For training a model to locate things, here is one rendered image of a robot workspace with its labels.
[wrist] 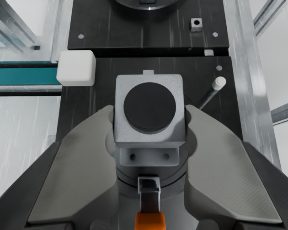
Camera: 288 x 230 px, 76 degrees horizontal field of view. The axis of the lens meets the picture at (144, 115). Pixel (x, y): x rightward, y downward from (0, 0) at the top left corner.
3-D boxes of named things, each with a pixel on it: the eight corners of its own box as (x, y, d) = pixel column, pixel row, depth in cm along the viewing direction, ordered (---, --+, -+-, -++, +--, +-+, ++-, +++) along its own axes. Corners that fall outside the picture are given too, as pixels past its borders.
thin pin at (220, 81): (197, 115, 22) (227, 85, 14) (190, 115, 22) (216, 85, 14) (197, 108, 22) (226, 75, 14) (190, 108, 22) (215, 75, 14)
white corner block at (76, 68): (98, 91, 28) (89, 79, 24) (67, 91, 28) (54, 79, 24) (99, 63, 29) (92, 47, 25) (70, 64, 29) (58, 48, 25)
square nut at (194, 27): (200, 31, 28) (202, 27, 27) (189, 32, 28) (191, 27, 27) (200, 23, 28) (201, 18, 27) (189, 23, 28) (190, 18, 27)
